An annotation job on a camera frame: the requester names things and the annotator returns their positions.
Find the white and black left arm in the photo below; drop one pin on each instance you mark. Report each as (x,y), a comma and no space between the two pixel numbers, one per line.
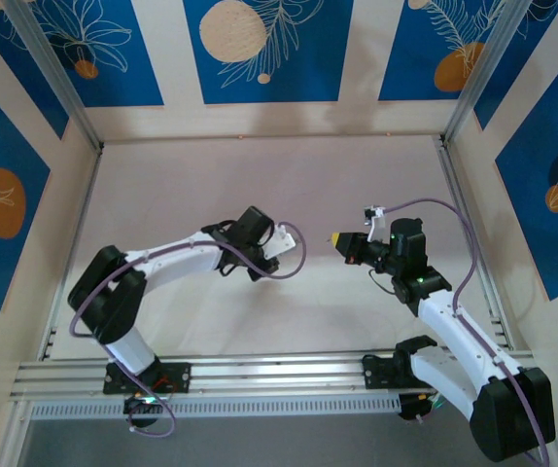
(109,292)

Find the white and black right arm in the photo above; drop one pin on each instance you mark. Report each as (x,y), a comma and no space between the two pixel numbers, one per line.
(512,413)

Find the black base connector block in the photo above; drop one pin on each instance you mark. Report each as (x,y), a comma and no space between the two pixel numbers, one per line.
(410,408)
(138,413)

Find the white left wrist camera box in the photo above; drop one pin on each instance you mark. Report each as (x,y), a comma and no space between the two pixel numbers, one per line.
(279,245)

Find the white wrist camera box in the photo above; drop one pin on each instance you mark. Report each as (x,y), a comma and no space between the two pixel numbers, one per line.
(279,245)
(375,226)

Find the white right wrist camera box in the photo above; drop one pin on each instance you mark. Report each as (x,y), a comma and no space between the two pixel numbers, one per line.
(375,226)

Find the aluminium side rail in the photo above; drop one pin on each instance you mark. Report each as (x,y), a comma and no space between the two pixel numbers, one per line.
(79,233)
(451,170)

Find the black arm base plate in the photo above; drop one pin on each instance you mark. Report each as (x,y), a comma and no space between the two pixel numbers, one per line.
(378,372)
(177,377)

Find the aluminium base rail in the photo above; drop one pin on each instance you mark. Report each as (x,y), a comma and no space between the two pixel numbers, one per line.
(279,374)

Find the aluminium frame post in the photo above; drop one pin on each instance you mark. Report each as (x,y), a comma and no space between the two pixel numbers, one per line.
(483,68)
(55,73)

